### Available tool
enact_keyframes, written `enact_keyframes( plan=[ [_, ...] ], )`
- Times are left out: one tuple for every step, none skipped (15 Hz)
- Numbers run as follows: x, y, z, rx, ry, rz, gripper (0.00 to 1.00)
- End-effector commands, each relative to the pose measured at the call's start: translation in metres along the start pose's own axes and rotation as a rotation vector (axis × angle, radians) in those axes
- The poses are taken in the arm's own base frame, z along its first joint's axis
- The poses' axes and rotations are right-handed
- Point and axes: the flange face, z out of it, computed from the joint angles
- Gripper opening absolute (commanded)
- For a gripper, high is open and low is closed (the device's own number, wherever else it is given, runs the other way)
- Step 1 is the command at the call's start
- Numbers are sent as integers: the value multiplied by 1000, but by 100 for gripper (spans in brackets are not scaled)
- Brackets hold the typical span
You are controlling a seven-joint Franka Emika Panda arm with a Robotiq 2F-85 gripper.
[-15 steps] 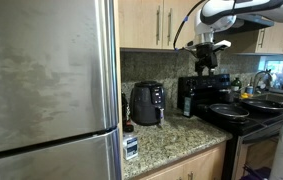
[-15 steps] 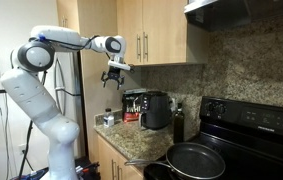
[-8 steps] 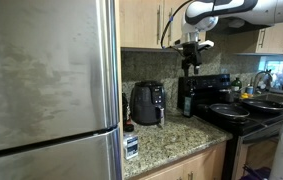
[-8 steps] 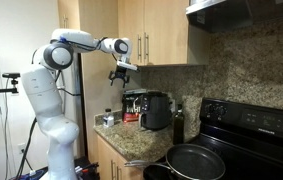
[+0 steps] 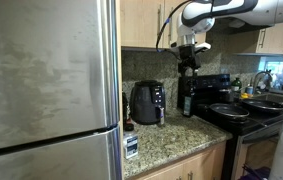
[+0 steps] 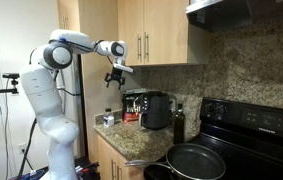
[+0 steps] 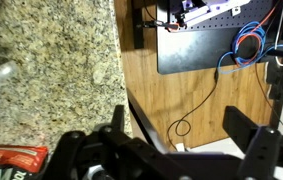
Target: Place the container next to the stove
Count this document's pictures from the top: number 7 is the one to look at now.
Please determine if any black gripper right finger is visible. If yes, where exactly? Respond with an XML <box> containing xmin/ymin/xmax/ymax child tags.
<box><xmin>222</xmin><ymin>105</ymin><xmax>283</xmax><ymax>180</ymax></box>

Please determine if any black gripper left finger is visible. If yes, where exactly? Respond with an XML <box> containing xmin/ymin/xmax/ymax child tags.
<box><xmin>42</xmin><ymin>104</ymin><xmax>189</xmax><ymax>180</ymax></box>

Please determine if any small white connector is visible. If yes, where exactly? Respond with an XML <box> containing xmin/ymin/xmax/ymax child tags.
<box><xmin>175</xmin><ymin>142</ymin><xmax>186</xmax><ymax>152</ymax></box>

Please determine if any black and red bag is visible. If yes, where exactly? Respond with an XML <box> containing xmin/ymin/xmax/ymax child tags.
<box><xmin>0</xmin><ymin>143</ymin><xmax>49</xmax><ymax>180</ymax></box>

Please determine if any black metal bar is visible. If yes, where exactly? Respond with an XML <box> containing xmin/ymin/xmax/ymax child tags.
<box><xmin>132</xmin><ymin>0</ymin><xmax>146</xmax><ymax>51</ymax></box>

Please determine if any purple and white printed part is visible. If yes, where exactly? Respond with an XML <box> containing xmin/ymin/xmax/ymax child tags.
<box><xmin>180</xmin><ymin>0</ymin><xmax>252</xmax><ymax>27</ymax></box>

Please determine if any thin black cable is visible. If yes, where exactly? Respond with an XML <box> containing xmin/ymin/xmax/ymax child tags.
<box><xmin>166</xmin><ymin>70</ymin><xmax>223</xmax><ymax>152</ymax></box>

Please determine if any red cable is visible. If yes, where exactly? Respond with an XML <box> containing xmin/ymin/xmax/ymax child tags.
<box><xmin>233</xmin><ymin>5</ymin><xmax>279</xmax><ymax>67</ymax></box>

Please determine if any blue cable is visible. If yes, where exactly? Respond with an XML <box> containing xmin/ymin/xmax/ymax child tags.
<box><xmin>216</xmin><ymin>21</ymin><xmax>283</xmax><ymax>76</ymax></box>

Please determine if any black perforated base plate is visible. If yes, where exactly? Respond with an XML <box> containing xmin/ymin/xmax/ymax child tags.
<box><xmin>156</xmin><ymin>0</ymin><xmax>283</xmax><ymax>75</ymax></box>

